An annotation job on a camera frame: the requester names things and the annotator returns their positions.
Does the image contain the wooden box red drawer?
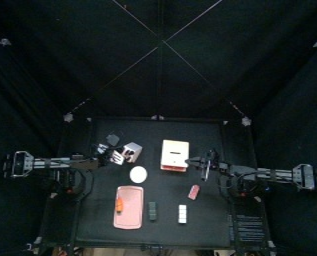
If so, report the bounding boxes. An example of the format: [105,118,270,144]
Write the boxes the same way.
[159,139,191,173]

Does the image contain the white wooden knife block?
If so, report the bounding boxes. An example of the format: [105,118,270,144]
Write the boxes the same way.
[120,141,144,164]

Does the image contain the small red block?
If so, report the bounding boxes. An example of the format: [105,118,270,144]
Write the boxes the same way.
[186,184,202,201]

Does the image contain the white round disc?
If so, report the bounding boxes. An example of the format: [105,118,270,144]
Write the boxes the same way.
[128,165,148,184]

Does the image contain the small patterned green box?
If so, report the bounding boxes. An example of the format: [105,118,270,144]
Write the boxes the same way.
[147,201,159,221]

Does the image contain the pink plastic tray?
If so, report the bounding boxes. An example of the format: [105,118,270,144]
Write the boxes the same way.
[112,185,146,230]

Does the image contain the thin steel brace wire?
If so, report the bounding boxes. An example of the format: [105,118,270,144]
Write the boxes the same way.
[109,0,248,119]
[67,0,224,118]

